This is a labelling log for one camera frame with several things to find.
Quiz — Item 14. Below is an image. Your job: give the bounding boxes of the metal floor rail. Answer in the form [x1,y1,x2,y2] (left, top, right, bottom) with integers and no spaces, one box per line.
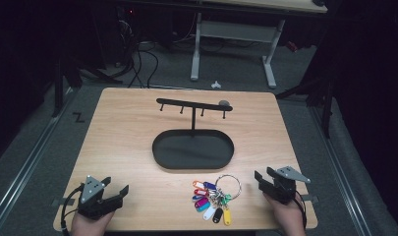
[0,89,77,229]
[309,106,374,236]

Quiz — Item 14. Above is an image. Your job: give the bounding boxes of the small red object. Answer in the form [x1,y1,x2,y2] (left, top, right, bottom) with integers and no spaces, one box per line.
[286,40,300,54]

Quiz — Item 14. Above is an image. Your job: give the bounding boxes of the grey tape strip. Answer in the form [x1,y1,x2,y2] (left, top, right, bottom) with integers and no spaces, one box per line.
[300,194,319,204]
[51,197,77,207]

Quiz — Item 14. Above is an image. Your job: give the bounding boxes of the black stand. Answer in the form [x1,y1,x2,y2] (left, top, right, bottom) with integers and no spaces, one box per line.
[51,57,85,118]
[274,77,336,140]

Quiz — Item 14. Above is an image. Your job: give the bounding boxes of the person's right hand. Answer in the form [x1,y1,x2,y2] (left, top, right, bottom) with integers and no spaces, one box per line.
[262,191,308,236]

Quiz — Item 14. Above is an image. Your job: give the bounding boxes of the white metal desk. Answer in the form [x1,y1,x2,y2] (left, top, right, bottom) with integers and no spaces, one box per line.
[189,0,329,89]

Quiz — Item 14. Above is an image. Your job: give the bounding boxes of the black key rack with tray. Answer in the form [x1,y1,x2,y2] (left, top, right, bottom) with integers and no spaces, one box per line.
[151,97,236,171]

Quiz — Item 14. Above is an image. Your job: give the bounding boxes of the black floor cables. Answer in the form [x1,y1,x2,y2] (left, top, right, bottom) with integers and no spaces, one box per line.
[119,19,160,89]

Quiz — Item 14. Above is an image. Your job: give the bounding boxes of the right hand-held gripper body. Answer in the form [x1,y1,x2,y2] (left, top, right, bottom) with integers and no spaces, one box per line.
[258,165,312,206]

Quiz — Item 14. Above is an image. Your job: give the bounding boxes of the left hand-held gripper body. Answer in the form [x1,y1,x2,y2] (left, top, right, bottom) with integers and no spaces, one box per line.
[76,174,124,221]

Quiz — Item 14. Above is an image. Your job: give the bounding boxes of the key ring with coloured tags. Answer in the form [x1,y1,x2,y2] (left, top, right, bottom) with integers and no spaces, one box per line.
[191,174,243,227]

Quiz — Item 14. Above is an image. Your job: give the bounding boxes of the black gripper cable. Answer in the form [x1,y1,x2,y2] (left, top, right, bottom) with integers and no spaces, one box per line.
[294,192,309,230]
[60,184,85,236]

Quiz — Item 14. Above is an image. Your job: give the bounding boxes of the person's left hand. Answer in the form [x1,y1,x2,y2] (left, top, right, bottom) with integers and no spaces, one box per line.
[70,209,116,236]

